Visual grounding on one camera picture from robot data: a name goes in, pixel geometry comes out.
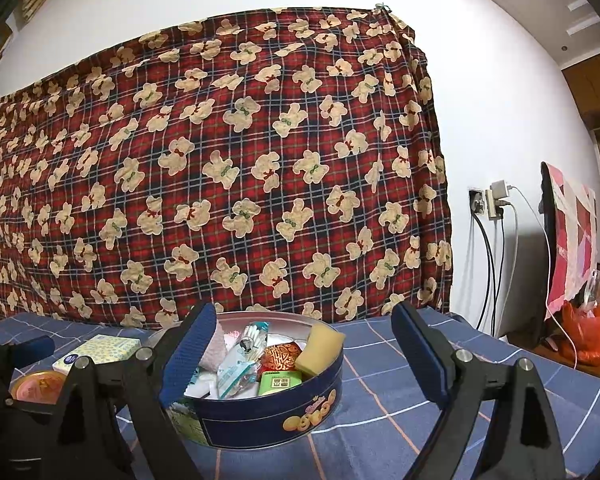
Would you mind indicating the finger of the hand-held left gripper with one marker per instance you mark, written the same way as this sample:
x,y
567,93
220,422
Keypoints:
x,y
37,410
32,350

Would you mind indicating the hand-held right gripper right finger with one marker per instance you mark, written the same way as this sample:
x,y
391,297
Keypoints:
x,y
420,355

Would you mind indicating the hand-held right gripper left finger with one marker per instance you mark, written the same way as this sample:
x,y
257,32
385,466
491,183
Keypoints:
x,y
190,355

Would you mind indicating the cotton swab packet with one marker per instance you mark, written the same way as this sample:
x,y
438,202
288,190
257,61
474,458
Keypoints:
x,y
242,360

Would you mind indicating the yellow patterned tissue box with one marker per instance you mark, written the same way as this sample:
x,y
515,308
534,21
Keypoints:
x,y
100,350

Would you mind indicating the red foil packet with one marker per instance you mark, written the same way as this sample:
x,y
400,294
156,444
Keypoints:
x,y
280,357

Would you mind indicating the green tissue packet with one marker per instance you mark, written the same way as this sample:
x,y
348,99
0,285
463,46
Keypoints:
x,y
280,384

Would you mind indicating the round blue cookie tin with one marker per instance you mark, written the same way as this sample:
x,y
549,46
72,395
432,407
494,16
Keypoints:
x,y
260,420

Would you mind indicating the yellow sponge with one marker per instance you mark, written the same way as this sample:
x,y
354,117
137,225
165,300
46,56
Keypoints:
x,y
320,350

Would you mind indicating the blue plaid bed sheet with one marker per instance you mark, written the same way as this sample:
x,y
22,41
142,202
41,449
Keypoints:
x,y
370,410

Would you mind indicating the orange plastic bag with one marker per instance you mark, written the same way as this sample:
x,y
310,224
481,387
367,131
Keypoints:
x,y
595,330

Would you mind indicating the glass bottle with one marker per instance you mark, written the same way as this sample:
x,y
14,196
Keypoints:
x,y
599,275

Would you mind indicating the red plaid bear-print blanket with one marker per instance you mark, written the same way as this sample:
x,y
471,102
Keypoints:
x,y
230,160

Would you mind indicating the metal clip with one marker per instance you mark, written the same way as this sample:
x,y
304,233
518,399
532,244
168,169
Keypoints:
x,y
381,6

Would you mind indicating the wall socket with chargers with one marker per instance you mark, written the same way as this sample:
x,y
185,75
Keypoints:
x,y
497,197

